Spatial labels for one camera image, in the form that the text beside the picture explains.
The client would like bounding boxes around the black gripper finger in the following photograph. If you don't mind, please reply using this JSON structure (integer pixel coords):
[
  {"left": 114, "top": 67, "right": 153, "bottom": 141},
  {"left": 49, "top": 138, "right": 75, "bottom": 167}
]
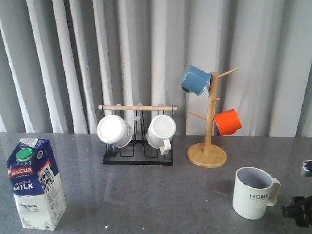
[{"left": 281, "top": 196, "right": 312, "bottom": 228}]

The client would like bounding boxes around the black gripper finger with grey pad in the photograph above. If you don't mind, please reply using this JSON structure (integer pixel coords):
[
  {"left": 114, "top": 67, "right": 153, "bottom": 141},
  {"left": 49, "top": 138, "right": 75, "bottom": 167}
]
[{"left": 301, "top": 160, "right": 312, "bottom": 177}]

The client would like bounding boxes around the cream HOME mug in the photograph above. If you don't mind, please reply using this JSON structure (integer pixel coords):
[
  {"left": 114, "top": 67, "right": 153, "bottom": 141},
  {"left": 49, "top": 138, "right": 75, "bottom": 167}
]
[{"left": 232, "top": 167, "right": 281, "bottom": 220}]

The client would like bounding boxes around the blue white milk carton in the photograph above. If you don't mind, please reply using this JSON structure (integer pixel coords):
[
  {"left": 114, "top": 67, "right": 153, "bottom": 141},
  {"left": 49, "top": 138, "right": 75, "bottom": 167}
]
[{"left": 6, "top": 137, "right": 67, "bottom": 231}]

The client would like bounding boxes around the orange mug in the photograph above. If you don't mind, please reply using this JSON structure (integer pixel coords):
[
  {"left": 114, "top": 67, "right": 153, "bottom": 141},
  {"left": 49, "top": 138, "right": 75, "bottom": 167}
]
[{"left": 214, "top": 109, "right": 242, "bottom": 136}]

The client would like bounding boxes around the wooden mug tree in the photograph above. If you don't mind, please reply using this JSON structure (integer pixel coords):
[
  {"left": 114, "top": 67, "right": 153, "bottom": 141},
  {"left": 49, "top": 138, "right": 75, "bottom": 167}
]
[{"left": 187, "top": 67, "right": 239, "bottom": 168}]

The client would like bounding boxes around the blue mug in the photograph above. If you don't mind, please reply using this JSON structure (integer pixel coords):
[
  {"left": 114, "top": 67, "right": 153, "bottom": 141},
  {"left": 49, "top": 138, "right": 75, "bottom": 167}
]
[{"left": 180, "top": 65, "right": 212, "bottom": 96}]

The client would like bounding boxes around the ribbed white mug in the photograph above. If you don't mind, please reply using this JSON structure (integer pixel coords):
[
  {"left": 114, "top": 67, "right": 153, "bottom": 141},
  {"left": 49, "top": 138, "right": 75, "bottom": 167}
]
[{"left": 146, "top": 115, "right": 176, "bottom": 155}]

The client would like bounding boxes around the smooth white mug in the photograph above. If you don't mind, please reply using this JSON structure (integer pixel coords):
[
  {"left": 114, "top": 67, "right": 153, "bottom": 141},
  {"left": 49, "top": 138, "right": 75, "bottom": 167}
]
[{"left": 97, "top": 115, "right": 133, "bottom": 148}]

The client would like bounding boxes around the grey pleated curtain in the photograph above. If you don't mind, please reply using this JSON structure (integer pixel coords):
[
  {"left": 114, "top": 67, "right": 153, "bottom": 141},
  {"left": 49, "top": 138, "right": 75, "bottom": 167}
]
[{"left": 0, "top": 0, "right": 312, "bottom": 137}]

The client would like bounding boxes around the black wire mug rack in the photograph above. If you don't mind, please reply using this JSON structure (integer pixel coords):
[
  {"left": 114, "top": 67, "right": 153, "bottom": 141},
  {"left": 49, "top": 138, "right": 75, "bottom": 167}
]
[{"left": 98, "top": 104, "right": 177, "bottom": 166}]

